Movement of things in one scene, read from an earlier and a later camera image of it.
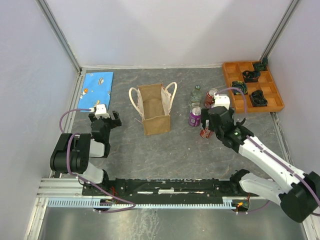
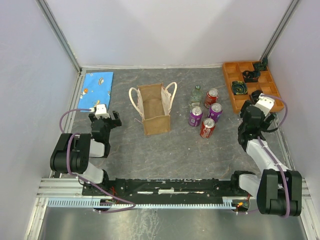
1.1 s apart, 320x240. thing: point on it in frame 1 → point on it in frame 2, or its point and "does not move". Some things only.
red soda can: (206, 133) does not move
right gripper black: (231, 114) → (263, 125)
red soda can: (209, 99) does not move
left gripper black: (116, 122) does not move
